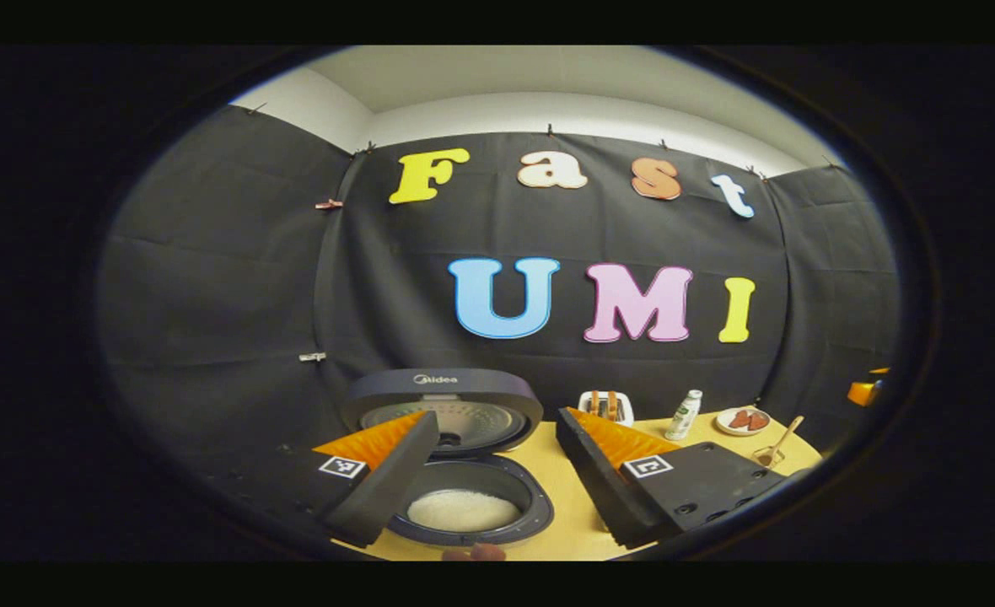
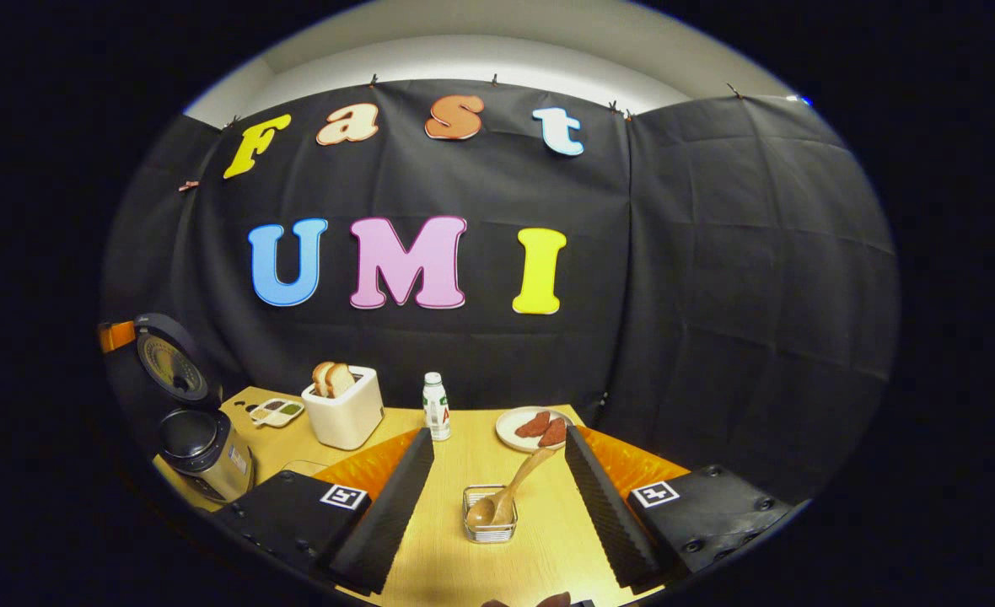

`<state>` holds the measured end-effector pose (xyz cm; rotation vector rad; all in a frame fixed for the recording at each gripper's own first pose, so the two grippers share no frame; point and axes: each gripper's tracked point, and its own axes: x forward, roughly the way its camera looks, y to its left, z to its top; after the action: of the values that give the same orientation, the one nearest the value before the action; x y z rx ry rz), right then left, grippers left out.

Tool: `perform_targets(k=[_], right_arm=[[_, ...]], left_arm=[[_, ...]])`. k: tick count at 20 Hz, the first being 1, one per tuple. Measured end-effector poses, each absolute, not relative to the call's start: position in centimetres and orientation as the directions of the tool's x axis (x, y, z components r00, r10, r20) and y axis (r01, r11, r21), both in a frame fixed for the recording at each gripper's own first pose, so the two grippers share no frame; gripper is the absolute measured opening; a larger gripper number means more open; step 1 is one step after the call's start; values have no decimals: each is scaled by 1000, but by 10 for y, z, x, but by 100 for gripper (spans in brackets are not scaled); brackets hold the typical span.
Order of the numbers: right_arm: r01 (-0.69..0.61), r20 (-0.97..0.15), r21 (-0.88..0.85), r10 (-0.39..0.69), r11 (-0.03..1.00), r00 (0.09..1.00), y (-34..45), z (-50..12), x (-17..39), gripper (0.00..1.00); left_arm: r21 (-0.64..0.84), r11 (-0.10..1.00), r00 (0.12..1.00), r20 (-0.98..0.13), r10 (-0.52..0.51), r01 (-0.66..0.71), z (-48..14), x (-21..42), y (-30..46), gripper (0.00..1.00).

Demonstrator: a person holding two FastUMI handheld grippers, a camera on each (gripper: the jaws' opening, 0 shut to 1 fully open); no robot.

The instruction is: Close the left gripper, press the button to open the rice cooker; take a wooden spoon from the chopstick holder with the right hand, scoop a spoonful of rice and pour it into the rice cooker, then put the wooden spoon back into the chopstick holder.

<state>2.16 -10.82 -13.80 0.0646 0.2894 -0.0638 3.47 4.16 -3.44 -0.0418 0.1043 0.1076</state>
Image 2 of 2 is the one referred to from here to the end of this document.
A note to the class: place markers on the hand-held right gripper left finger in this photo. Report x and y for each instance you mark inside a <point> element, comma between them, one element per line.
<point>396,506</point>

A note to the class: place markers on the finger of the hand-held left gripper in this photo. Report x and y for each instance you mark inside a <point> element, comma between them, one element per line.
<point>118,335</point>

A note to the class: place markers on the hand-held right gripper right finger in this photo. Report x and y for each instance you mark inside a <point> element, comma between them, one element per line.
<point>603,506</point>

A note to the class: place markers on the wooden spoon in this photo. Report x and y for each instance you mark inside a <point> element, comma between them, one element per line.
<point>510,489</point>

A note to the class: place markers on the dark rice cooker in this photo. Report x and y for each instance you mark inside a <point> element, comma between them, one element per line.
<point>207,459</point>

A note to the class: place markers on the red meat slice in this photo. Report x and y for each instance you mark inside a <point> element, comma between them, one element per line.
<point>554,433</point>
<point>533,425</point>

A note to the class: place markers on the white toaster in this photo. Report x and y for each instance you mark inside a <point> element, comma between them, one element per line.
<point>346,421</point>

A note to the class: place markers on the white drink bottle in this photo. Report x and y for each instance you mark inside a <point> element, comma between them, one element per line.
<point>437,413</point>

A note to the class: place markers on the white plate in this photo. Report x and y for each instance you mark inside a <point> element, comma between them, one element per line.
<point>510,432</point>

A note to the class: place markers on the divided condiment tray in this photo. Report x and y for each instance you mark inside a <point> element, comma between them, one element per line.
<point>276,412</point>

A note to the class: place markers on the black backdrop cloth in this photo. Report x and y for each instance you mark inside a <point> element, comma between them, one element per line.
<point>464,354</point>

